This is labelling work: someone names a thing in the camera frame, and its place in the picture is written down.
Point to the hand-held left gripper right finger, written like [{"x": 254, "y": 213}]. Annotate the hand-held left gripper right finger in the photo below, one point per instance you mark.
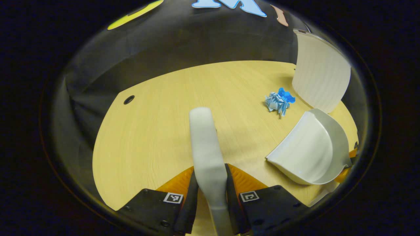
[{"x": 269, "y": 206}]

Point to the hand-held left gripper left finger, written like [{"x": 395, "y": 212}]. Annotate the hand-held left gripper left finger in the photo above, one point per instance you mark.
[{"x": 154, "y": 209}]

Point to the wooden desktop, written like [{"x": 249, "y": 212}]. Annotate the wooden desktop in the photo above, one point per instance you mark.
[{"x": 147, "y": 137}]

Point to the white garbage bin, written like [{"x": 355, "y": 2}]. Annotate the white garbage bin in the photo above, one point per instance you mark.
[{"x": 320, "y": 72}]

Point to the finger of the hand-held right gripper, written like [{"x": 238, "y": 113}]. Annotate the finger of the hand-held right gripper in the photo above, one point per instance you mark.
[
  {"x": 343, "y": 174},
  {"x": 353, "y": 152}
]

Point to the white dustpan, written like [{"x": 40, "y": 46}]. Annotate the white dustpan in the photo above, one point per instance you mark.
[{"x": 311, "y": 150}]

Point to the light blue paper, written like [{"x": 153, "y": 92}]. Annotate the light blue paper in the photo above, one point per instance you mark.
[{"x": 276, "y": 103}]

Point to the bright blue paper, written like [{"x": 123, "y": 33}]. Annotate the bright blue paper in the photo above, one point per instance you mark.
[{"x": 286, "y": 95}]

